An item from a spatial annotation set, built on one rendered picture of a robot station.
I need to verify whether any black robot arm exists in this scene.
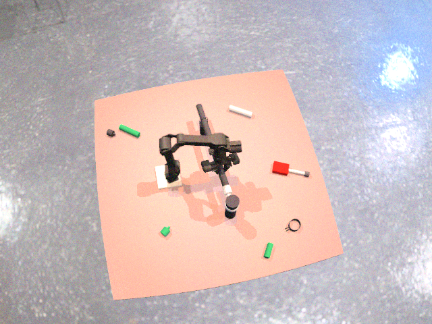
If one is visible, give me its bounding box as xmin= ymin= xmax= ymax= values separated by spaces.
xmin=159 ymin=132 xmax=242 ymax=184

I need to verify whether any green cylinder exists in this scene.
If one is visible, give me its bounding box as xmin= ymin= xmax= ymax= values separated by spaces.
xmin=119 ymin=124 xmax=141 ymax=138
xmin=263 ymin=242 xmax=274 ymax=258

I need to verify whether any beige cylinder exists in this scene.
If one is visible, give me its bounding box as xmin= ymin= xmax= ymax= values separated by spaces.
xmin=229 ymin=105 xmax=253 ymax=117

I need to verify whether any grey cylindrical cup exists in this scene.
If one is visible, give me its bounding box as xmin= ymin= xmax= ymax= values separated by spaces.
xmin=222 ymin=185 xmax=238 ymax=212

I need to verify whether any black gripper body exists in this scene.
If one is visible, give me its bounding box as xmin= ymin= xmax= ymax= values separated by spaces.
xmin=201 ymin=153 xmax=240 ymax=173

